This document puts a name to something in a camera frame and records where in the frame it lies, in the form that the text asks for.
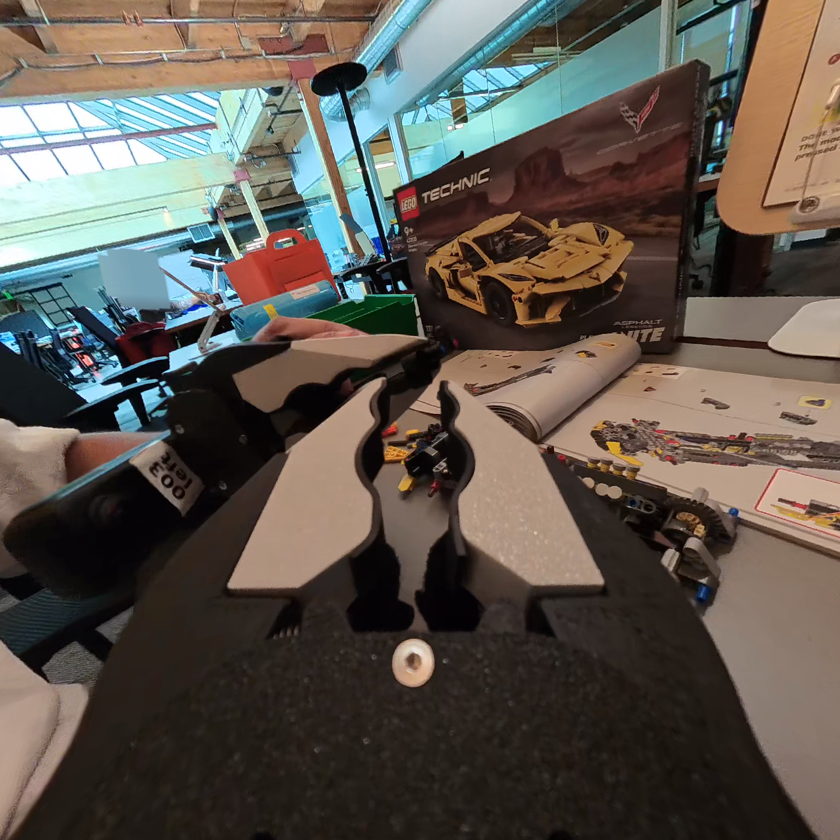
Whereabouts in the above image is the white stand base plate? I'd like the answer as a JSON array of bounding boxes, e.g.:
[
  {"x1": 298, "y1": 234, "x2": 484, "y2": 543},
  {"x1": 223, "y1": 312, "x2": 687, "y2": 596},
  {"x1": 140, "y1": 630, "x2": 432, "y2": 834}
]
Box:
[{"x1": 768, "y1": 298, "x2": 840, "y2": 358}]

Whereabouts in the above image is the lego set box yellow car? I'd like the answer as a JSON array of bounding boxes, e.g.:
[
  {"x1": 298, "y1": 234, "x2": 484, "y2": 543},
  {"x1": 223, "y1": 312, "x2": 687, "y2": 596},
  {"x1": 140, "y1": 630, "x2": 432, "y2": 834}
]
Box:
[{"x1": 392, "y1": 59, "x2": 713, "y2": 355}]

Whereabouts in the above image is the person's left hand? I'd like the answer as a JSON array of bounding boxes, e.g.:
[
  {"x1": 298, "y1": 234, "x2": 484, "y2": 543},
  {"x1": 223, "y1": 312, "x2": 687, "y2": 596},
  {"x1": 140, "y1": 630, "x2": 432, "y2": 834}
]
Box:
[{"x1": 252, "y1": 317, "x2": 372, "y2": 342}]

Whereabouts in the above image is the orange tote bag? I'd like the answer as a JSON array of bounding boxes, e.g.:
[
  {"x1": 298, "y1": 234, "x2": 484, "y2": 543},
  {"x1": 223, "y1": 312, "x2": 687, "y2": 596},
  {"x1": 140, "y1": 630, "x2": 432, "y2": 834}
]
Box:
[{"x1": 222, "y1": 230, "x2": 342, "y2": 306}]

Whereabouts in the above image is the black disc floor lamp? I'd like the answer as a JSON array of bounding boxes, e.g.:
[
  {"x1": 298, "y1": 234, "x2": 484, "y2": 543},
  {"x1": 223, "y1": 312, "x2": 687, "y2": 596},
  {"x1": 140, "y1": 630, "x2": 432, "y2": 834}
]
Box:
[{"x1": 310, "y1": 63, "x2": 395, "y2": 263}]

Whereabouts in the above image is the black office chair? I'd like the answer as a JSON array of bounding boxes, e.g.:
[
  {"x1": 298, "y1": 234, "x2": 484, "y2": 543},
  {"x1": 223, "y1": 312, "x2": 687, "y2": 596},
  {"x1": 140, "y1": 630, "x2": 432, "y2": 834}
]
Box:
[{"x1": 0, "y1": 341, "x2": 161, "y2": 431}]

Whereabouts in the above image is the lego instruction booklet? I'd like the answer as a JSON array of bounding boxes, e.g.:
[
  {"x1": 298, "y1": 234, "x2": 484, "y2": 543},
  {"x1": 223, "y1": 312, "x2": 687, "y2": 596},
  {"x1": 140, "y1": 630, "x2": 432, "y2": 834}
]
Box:
[{"x1": 413, "y1": 333, "x2": 840, "y2": 559}]

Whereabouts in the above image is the person's left forearm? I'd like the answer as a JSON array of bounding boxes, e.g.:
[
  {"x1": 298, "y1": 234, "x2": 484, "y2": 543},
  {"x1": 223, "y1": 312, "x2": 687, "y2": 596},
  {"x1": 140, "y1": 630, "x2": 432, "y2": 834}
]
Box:
[{"x1": 0, "y1": 420, "x2": 175, "y2": 578}]

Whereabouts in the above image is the pile of yellow Lego pieces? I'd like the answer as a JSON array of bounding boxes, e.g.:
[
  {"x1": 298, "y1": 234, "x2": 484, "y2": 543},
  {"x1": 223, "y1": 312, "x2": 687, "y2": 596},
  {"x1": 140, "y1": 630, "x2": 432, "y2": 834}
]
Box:
[{"x1": 384, "y1": 423, "x2": 460, "y2": 497}]

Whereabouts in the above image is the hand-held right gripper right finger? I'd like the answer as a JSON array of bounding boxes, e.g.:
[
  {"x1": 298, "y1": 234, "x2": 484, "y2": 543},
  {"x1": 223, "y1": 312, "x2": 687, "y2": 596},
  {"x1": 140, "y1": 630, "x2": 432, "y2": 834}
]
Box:
[{"x1": 436, "y1": 381, "x2": 605, "y2": 602}]

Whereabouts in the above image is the green plastic bin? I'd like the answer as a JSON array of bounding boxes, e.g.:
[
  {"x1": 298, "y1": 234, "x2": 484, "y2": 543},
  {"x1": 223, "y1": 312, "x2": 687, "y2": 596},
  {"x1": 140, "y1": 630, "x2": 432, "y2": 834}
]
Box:
[{"x1": 305, "y1": 293, "x2": 421, "y2": 339}]

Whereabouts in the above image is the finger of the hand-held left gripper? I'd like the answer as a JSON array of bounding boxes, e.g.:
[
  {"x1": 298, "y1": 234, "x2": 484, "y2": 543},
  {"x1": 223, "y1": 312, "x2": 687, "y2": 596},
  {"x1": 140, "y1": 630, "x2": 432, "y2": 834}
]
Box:
[{"x1": 233, "y1": 335, "x2": 431, "y2": 416}]

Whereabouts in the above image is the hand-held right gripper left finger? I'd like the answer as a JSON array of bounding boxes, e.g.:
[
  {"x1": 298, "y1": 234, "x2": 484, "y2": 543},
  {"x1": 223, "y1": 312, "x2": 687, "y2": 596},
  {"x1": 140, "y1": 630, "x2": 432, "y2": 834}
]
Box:
[{"x1": 226, "y1": 377, "x2": 395, "y2": 599}]

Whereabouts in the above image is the teal plastic container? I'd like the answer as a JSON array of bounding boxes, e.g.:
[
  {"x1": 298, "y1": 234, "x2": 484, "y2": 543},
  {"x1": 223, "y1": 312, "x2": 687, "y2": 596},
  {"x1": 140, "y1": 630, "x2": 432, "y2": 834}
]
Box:
[{"x1": 231, "y1": 281, "x2": 343, "y2": 342}]

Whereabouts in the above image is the silver ventilation duct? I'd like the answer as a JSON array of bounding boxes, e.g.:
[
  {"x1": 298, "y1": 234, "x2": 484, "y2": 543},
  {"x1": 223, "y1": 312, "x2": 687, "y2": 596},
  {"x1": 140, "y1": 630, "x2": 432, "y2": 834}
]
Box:
[{"x1": 325, "y1": 0, "x2": 437, "y2": 122}]

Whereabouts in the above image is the wooden board with instruction sheet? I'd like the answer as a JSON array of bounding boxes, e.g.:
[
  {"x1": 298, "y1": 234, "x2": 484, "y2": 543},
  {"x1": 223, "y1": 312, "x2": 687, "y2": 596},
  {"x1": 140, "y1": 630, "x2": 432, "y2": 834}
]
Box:
[{"x1": 715, "y1": 0, "x2": 840, "y2": 237}]

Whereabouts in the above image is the partly built lego chassis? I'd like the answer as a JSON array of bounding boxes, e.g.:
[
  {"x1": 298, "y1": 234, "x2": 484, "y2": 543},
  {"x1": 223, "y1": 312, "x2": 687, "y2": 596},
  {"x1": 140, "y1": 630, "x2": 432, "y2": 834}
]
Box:
[{"x1": 541, "y1": 445, "x2": 742, "y2": 605}]

